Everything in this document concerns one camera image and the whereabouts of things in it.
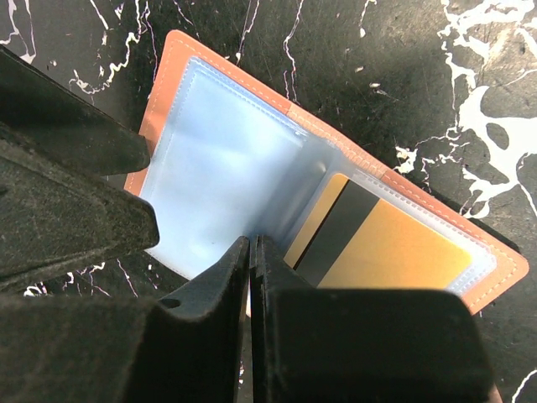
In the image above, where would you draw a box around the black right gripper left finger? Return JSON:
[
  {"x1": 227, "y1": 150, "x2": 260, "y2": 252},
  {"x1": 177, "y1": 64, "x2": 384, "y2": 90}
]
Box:
[{"x1": 1, "y1": 237, "x2": 249, "y2": 402}]

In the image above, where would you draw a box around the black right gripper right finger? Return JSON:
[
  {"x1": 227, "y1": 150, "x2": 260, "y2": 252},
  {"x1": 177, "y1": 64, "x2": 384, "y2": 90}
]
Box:
[{"x1": 250, "y1": 236, "x2": 494, "y2": 402}]

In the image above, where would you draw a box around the pink leather card holder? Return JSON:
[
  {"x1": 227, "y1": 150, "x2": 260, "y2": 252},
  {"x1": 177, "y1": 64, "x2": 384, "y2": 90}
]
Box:
[{"x1": 125, "y1": 30, "x2": 529, "y2": 312}]

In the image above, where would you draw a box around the gold credit card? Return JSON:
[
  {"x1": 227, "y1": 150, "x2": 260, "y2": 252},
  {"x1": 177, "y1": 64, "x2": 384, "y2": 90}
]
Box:
[{"x1": 284, "y1": 174, "x2": 472, "y2": 289}]

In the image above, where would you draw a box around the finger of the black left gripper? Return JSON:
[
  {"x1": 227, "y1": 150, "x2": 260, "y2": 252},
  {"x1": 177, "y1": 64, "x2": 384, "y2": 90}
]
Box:
[
  {"x1": 1, "y1": 125, "x2": 159, "y2": 292},
  {"x1": 1, "y1": 46, "x2": 150, "y2": 176}
]

